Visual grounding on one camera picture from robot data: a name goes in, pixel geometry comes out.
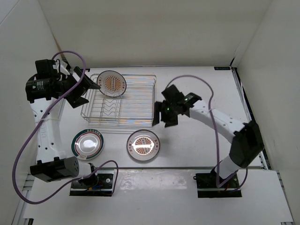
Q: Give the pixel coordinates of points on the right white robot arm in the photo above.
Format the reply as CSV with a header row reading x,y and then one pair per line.
x,y
245,138

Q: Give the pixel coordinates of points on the green rimmed white plate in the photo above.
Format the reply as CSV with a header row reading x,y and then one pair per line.
x,y
87,144

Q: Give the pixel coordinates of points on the orange sunburst plate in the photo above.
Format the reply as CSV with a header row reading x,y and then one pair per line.
x,y
143,146
112,84

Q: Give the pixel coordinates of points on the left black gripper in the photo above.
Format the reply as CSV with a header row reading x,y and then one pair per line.
x,y
75,101

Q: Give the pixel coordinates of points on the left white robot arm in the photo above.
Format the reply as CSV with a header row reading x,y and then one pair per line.
x,y
50,82

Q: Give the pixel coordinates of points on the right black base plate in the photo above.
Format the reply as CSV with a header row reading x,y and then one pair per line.
x,y
206,187

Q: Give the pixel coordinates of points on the chrome wire dish rack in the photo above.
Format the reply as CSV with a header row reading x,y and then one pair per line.
x,y
134,107

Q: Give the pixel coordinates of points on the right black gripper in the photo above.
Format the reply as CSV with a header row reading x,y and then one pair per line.
x,y
159,107

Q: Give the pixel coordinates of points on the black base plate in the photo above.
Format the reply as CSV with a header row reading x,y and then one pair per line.
x,y
206,187
100,184

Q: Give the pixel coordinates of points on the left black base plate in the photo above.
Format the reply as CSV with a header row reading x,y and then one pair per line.
x,y
100,184

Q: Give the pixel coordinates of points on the small dark wall label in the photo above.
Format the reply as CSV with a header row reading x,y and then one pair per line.
x,y
222,68

